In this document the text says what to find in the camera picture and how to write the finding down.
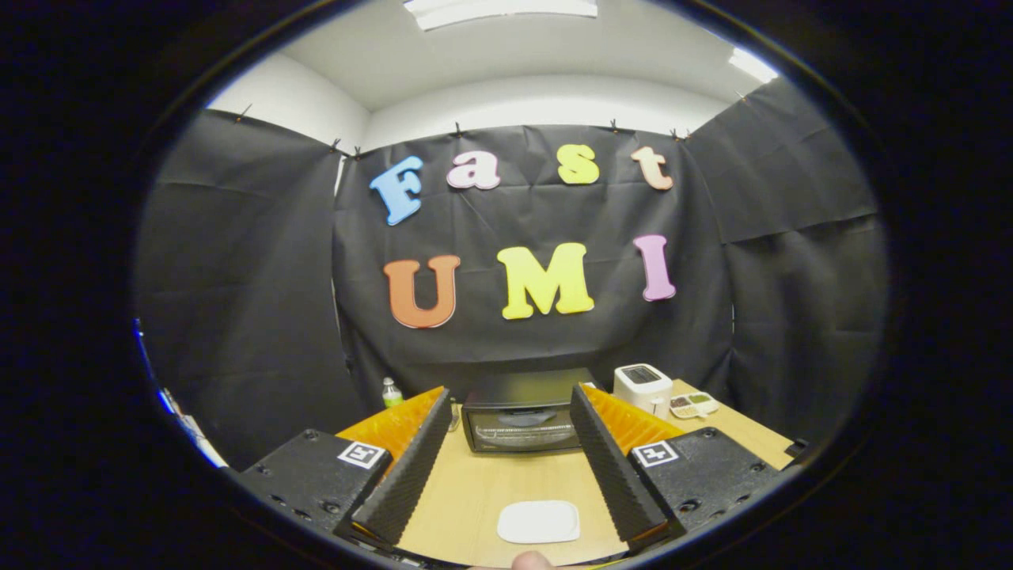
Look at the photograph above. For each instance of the white side table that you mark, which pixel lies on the white side table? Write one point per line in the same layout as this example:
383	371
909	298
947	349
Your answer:
207	451

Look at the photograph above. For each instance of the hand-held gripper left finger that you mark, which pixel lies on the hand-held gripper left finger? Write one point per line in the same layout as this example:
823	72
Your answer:
404	475

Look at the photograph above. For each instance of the white square plate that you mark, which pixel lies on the white square plate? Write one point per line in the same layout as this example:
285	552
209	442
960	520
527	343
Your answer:
538	522

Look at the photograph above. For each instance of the black toaster oven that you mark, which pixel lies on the black toaster oven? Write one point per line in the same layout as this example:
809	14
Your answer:
522	388

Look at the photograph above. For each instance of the small ceiling light panel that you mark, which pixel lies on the small ceiling light panel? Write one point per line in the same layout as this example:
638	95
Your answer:
752	65

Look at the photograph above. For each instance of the white seasoning tray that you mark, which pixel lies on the white seasoning tray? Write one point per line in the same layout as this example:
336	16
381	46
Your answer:
695	405

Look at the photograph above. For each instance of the long ceiling light panel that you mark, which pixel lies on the long ceiling light panel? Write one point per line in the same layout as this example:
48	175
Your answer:
498	9

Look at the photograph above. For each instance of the clear glass jar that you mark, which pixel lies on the clear glass jar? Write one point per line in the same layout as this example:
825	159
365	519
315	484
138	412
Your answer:
454	416

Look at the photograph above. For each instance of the white pop-up toaster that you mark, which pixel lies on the white pop-up toaster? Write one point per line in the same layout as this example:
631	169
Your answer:
643	386

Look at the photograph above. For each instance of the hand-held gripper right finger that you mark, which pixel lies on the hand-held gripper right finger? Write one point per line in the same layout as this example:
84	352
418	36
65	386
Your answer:
613	475

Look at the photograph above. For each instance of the green label plastic bottle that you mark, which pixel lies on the green label plastic bottle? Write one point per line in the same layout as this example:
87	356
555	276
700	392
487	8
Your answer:
392	396

